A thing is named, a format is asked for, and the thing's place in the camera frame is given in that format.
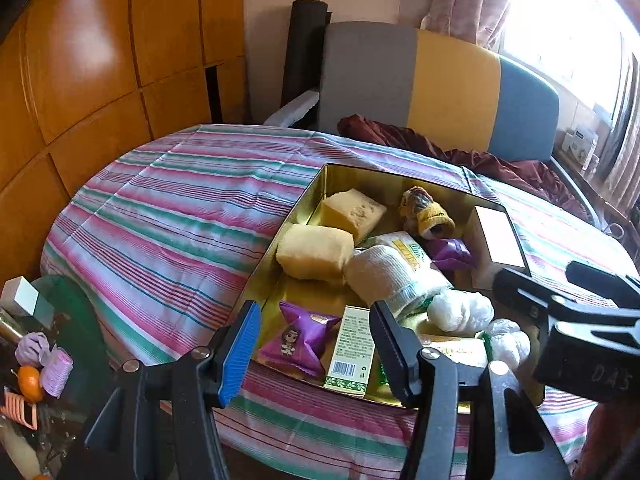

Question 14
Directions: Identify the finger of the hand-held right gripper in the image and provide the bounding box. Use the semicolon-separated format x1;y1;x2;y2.
492;266;566;326
567;260;640;311

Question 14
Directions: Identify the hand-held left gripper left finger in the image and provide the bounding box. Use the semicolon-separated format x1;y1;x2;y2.
82;300;262;480

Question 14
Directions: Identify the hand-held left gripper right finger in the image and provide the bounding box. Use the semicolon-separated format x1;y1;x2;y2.
369;300;571;480

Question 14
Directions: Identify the green cardboard box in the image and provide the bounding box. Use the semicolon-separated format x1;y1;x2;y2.
322;305;377;398

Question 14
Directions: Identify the purple snack packet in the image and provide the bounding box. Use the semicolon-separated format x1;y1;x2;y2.
427;236;476;273
257;301;342;377

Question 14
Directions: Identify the clear rice snack packet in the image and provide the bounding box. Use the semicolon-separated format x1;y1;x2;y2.
377;332;493;401
367;230;433;271

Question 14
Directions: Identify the cream cardboard box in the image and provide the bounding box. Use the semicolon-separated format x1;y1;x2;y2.
465;205;532;291

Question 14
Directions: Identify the white sock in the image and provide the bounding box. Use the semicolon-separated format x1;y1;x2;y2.
344;244;453;318

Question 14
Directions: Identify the gold metal tin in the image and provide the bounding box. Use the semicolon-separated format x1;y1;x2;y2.
247;162;546;413

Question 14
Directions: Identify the yellow knitted sock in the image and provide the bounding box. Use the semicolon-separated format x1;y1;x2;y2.
398;186;457;238

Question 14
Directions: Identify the yellow sponge block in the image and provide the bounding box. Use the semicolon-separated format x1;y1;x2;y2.
275;223;355;282

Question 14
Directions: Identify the wedge yellow sponge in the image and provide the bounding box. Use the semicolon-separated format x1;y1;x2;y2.
320;188;388;246

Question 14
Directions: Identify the person's right hand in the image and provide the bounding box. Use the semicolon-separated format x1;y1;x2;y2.
572;400;640;480

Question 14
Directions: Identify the white carton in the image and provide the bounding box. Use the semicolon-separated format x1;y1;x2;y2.
560;122;600;171

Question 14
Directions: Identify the dark red blanket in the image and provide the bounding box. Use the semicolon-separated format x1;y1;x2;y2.
337;114;593;221

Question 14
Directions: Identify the purple crumpled bag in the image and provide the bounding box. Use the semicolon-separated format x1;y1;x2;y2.
15;332;48;368

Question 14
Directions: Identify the orange fruit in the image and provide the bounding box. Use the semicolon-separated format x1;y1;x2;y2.
15;366;42;403

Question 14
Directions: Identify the small white box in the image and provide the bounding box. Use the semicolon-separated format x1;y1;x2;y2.
0;276;53;328

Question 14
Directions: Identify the window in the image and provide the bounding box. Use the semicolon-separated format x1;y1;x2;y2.
500;0;640;121

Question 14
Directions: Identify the grey yellow blue sofa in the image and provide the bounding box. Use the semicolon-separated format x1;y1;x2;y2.
262;21;601;226

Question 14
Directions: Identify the black rolled mat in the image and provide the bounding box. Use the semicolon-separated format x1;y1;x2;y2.
280;0;330;111

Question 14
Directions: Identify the orange wooden wardrobe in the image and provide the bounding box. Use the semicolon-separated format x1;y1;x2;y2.
0;0;251;286

